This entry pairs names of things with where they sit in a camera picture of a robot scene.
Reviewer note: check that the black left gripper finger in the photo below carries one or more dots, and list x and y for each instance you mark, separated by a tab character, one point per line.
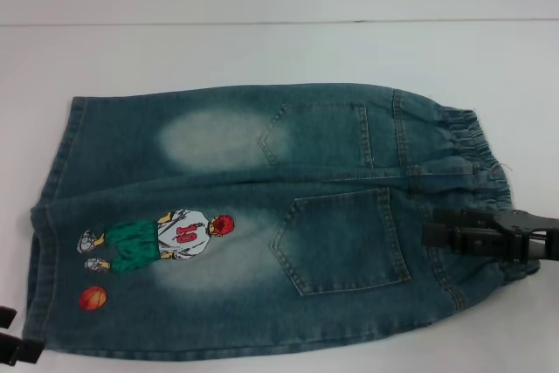
8	318
19	349

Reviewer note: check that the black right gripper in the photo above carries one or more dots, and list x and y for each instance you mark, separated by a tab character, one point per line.
539	231

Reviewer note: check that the blue denim shorts with print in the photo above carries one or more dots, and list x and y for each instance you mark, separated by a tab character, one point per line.
262	198

